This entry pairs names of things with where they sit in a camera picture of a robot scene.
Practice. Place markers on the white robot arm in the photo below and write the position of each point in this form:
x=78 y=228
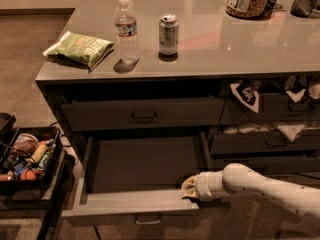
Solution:
x=239 y=180

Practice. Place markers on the silver soda can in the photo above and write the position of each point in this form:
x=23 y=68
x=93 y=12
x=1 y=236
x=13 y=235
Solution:
x=168 y=34

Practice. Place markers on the dark glass pitcher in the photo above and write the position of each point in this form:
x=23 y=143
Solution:
x=303 y=8

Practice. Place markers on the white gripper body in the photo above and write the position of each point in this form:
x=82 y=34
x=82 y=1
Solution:
x=204 y=185

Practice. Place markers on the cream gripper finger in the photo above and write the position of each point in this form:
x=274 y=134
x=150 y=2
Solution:
x=189 y=183
x=191 y=193

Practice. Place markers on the clear plastic water bottle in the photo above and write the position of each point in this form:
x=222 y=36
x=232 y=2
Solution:
x=125 y=23

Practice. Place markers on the grey counter cabinet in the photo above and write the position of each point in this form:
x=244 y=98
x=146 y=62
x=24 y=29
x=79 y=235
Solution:
x=214 y=50

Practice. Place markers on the black bin of items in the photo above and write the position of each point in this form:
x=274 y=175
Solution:
x=29 y=158

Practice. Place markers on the grey drawer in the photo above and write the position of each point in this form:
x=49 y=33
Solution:
x=148 y=113
x=263 y=142
x=272 y=107
x=137 y=179
x=273 y=164

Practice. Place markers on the green chip bag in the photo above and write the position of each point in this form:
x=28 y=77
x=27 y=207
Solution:
x=86 y=50

